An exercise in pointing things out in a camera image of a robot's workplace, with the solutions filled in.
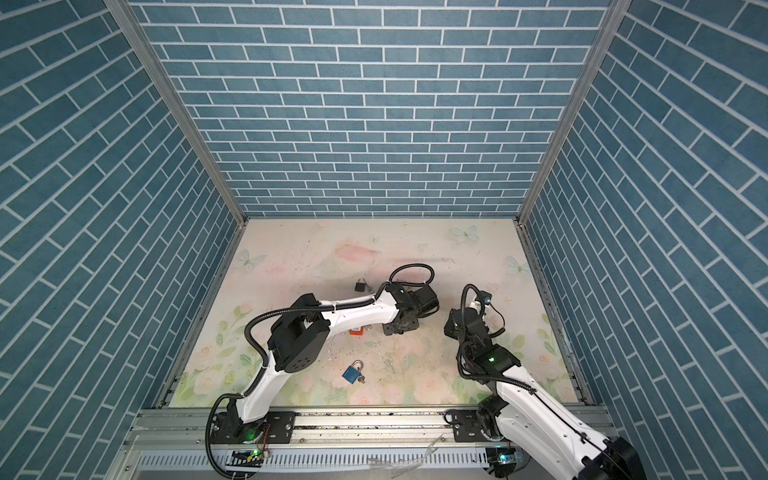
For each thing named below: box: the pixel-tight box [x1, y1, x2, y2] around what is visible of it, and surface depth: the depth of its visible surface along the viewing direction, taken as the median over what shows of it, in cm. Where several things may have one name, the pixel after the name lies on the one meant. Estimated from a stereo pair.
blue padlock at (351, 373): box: [342, 359, 364, 384], surface depth 84 cm
